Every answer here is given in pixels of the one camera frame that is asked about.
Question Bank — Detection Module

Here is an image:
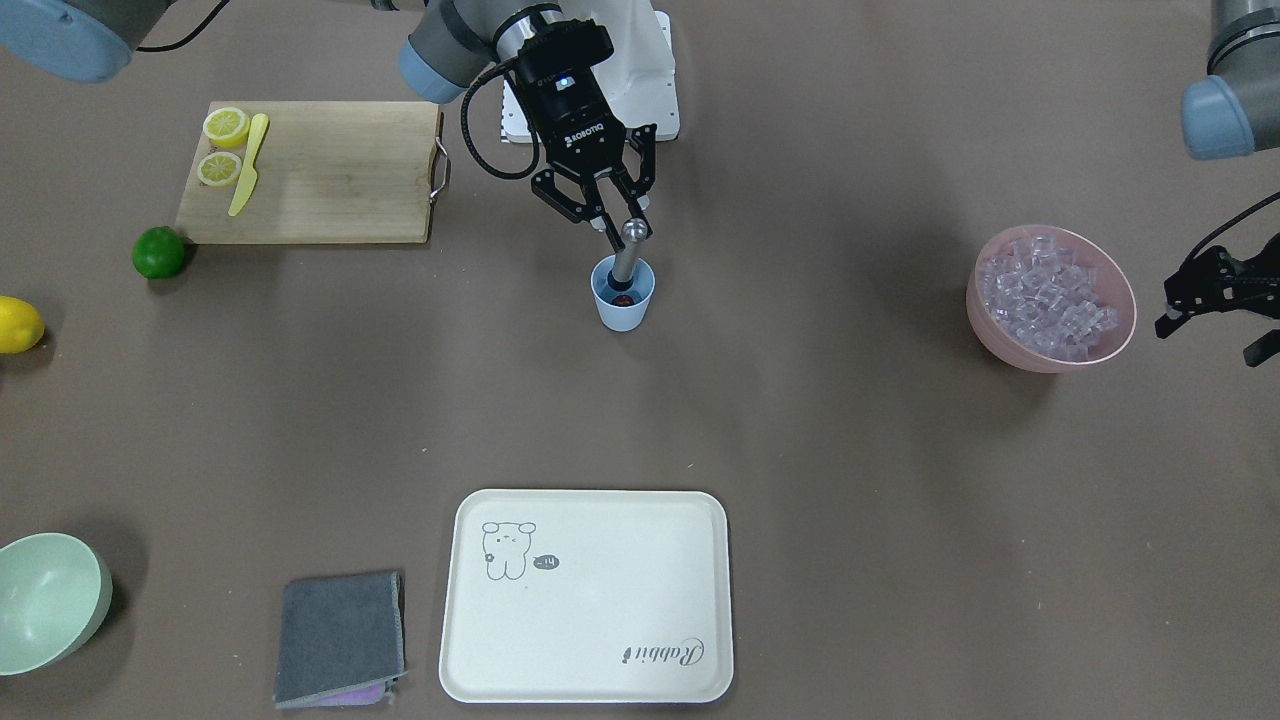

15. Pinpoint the wooden cutting board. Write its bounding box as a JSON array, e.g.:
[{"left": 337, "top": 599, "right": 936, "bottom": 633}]
[{"left": 174, "top": 100, "right": 449, "bottom": 245}]

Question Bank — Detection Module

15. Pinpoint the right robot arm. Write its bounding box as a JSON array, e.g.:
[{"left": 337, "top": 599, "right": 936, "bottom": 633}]
[{"left": 1, "top": 1, "right": 675, "bottom": 251}]

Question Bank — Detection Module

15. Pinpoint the lemon slice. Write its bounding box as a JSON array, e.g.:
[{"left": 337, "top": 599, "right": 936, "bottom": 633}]
[
  {"left": 195, "top": 151, "right": 243, "bottom": 188},
  {"left": 202, "top": 106, "right": 251, "bottom": 149}
]

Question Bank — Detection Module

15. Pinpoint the pink bowl of ice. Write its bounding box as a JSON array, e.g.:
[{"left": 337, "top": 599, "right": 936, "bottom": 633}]
[{"left": 966, "top": 225, "right": 1137, "bottom": 374}]

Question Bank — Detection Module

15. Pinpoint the beige rabbit tray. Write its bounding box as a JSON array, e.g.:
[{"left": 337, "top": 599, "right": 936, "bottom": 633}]
[{"left": 438, "top": 489, "right": 735, "bottom": 705}]

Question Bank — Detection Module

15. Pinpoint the light blue cup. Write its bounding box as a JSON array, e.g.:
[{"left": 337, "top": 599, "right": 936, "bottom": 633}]
[{"left": 590, "top": 255, "right": 657, "bottom": 332}]

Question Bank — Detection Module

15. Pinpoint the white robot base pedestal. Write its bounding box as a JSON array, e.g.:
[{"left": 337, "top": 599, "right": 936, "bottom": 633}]
[{"left": 500, "top": 10, "right": 682, "bottom": 145}]

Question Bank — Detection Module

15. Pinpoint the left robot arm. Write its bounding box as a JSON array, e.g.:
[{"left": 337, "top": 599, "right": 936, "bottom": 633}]
[{"left": 1155, "top": 1, "right": 1279, "bottom": 340}]

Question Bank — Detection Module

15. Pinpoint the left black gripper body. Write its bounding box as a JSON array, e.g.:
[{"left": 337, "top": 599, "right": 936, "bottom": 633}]
[{"left": 1165, "top": 234, "right": 1279, "bottom": 322}]

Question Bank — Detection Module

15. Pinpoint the steel muddler black tip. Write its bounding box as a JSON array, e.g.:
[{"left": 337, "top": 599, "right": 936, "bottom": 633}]
[{"left": 605, "top": 220, "right": 652, "bottom": 299}]

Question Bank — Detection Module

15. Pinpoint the green lime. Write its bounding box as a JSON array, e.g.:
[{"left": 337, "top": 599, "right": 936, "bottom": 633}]
[{"left": 131, "top": 225, "right": 187, "bottom": 281}]

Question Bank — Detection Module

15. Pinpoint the grey folded cloth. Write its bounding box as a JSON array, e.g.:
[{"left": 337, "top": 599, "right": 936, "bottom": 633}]
[{"left": 273, "top": 570, "right": 406, "bottom": 711}]

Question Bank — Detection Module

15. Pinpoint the yellow plastic knife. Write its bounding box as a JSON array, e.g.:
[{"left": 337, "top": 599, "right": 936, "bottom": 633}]
[{"left": 227, "top": 113, "right": 270, "bottom": 217}]

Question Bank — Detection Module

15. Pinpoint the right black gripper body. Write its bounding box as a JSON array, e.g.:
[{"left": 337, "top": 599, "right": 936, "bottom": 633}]
[{"left": 509, "top": 18, "right": 657, "bottom": 225}]

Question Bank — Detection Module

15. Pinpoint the light green bowl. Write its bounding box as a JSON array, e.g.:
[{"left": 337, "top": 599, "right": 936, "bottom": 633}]
[{"left": 1, "top": 532, "right": 113, "bottom": 676}]

